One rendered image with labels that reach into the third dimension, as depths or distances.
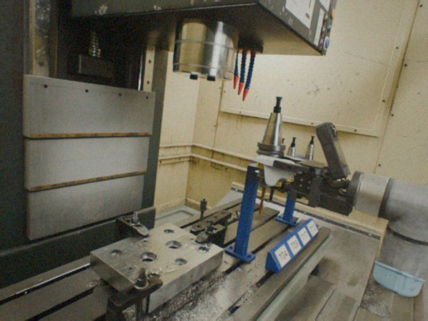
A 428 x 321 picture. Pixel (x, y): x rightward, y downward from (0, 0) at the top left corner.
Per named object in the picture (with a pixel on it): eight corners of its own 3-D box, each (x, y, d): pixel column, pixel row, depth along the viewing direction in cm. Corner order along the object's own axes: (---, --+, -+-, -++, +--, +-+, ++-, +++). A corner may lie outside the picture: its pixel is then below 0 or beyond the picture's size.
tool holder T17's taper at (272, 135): (264, 141, 67) (269, 111, 66) (283, 144, 65) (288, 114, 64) (258, 142, 63) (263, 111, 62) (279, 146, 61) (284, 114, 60)
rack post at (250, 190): (255, 257, 101) (270, 176, 95) (248, 263, 97) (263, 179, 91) (232, 246, 107) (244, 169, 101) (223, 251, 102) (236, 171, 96)
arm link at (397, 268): (420, 279, 56) (437, 228, 54) (418, 308, 47) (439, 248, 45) (376, 262, 61) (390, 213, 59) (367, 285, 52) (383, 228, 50)
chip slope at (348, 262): (368, 281, 148) (381, 235, 143) (335, 375, 92) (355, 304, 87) (225, 221, 197) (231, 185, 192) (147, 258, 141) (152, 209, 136)
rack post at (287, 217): (299, 224, 137) (311, 164, 131) (294, 227, 132) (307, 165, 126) (279, 217, 142) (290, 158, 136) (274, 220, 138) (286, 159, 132)
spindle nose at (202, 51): (202, 79, 86) (207, 37, 84) (244, 83, 76) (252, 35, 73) (158, 71, 74) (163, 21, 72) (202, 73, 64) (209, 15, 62)
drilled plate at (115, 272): (221, 263, 87) (223, 249, 86) (148, 313, 64) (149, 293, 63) (167, 235, 100) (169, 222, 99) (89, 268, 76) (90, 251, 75)
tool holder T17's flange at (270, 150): (260, 150, 69) (262, 140, 68) (286, 155, 66) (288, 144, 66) (252, 153, 63) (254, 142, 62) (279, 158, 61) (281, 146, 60)
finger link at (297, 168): (271, 167, 58) (316, 178, 55) (272, 160, 58) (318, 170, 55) (275, 164, 62) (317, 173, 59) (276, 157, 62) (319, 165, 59)
